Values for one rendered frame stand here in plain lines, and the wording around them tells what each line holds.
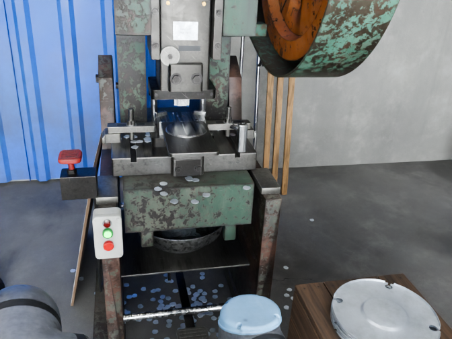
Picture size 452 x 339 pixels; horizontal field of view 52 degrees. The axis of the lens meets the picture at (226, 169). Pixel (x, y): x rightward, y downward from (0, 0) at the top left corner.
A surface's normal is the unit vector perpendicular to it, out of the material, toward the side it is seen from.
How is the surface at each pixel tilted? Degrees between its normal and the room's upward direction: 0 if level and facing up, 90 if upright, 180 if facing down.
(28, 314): 19
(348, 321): 0
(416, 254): 0
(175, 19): 90
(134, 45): 90
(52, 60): 90
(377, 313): 0
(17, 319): 10
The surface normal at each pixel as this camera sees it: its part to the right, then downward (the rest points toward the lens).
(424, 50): 0.21, 0.44
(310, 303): 0.05, -0.90
